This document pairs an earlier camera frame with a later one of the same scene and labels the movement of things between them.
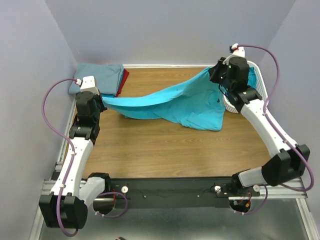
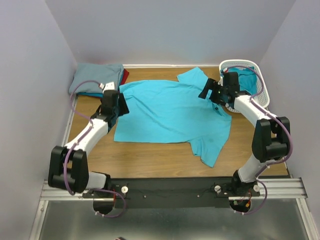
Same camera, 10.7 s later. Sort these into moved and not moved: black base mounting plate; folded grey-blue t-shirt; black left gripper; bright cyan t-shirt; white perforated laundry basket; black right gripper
Moved: black left gripper; black right gripper; bright cyan t-shirt
Not moved: folded grey-blue t-shirt; white perforated laundry basket; black base mounting plate
